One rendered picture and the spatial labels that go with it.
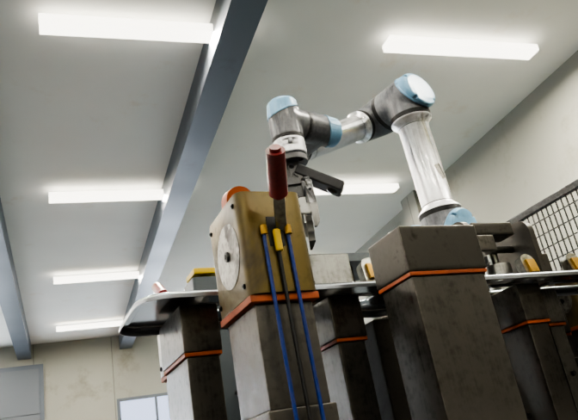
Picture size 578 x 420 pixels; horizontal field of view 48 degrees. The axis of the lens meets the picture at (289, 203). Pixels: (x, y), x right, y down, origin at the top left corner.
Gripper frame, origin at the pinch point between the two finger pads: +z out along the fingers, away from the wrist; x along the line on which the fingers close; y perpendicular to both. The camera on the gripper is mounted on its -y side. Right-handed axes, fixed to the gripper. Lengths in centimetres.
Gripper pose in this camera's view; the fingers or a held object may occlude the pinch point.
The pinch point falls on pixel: (316, 239)
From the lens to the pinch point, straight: 140.4
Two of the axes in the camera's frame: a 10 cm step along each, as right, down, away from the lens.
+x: 0.3, -3.9, -9.2
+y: -9.8, 1.4, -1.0
